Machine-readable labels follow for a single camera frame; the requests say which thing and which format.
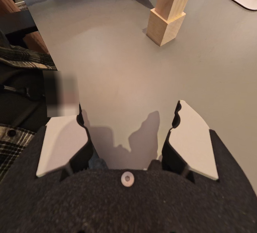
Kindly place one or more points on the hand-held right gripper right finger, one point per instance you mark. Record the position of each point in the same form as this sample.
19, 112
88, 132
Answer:
192, 142

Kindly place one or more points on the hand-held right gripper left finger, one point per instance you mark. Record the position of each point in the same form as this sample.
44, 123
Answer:
60, 142

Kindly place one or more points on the medium wooden cube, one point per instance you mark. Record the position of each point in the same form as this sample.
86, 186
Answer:
170, 2

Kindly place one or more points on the large wooden cube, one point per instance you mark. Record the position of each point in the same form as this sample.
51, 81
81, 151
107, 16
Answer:
164, 30

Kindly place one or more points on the black bar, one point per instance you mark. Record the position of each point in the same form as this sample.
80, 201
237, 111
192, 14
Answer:
18, 22

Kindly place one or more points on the brown wooden panel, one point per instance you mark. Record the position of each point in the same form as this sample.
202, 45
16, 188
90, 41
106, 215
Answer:
6, 4

